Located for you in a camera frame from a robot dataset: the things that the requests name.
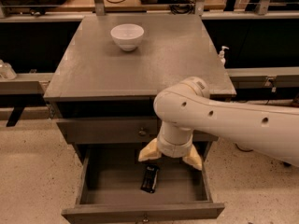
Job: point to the round brass drawer knob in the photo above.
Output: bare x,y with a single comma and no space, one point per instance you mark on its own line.
142,132

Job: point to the grey open middle drawer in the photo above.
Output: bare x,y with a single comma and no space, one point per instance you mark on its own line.
110,189

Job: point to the grey top drawer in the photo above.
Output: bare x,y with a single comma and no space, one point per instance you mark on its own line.
108,130

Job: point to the white pump dispenser bottle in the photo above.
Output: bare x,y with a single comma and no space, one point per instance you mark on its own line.
222,54

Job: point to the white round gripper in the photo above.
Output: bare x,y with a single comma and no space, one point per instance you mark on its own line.
175,148

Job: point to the white ceramic bowl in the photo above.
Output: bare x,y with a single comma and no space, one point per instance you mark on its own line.
127,36

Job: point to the grey wooden drawer cabinet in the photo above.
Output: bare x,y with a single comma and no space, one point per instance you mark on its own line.
97,79

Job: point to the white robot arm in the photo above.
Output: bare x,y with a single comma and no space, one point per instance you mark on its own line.
186,107

